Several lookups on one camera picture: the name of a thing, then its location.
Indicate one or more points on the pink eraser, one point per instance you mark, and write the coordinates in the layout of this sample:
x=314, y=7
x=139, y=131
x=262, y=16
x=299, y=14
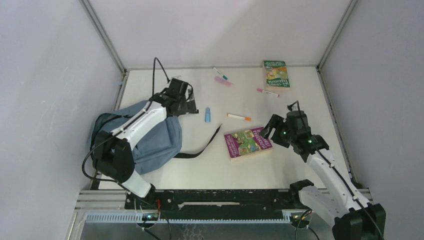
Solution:
x=223, y=81

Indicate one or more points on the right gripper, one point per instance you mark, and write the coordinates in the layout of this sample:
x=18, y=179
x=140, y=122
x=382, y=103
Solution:
x=276, y=121

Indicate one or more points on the green treehouse book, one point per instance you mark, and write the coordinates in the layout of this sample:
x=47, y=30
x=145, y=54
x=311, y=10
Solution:
x=275, y=74

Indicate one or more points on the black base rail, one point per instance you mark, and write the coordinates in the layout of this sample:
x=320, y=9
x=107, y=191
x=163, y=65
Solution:
x=217, y=205

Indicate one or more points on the aluminium frame profile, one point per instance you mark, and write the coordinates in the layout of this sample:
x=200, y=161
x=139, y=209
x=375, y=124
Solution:
x=104, y=37

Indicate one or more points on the teal capped marker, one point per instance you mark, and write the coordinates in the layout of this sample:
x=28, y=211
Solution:
x=220, y=73

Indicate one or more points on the orange capped marker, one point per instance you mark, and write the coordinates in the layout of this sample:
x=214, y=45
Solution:
x=245, y=118

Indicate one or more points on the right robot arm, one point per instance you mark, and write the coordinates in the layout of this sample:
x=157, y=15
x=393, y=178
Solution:
x=346, y=210

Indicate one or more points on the blue student backpack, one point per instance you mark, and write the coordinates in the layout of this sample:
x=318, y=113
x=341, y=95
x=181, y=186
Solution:
x=156, y=148

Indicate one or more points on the blue eraser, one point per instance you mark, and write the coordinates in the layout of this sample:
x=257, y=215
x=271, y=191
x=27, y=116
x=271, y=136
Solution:
x=207, y=116

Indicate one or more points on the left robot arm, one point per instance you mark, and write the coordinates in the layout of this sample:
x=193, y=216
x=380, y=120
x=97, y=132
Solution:
x=112, y=154

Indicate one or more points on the purple treehouse book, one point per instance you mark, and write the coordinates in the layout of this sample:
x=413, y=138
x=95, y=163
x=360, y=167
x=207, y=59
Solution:
x=246, y=143

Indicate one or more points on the pink capped marker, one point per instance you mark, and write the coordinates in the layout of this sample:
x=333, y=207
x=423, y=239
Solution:
x=268, y=92

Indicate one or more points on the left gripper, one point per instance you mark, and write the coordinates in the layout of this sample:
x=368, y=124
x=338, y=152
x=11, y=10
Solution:
x=190, y=107

